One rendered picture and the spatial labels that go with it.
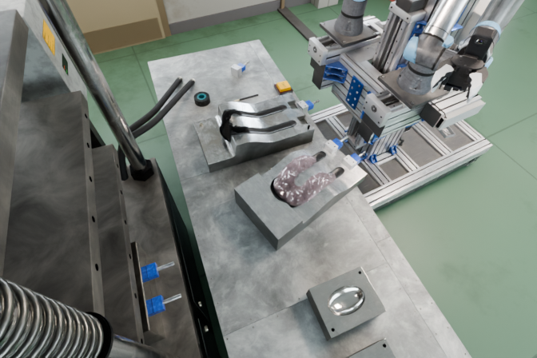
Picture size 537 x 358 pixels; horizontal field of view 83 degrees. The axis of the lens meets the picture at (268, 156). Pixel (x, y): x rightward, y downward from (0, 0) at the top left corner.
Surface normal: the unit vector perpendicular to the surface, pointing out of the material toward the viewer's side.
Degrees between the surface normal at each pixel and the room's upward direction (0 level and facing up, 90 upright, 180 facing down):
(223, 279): 0
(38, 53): 90
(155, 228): 0
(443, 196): 0
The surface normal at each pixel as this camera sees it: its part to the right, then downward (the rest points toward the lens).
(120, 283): 0.04, -0.60
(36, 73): 0.38, 0.75
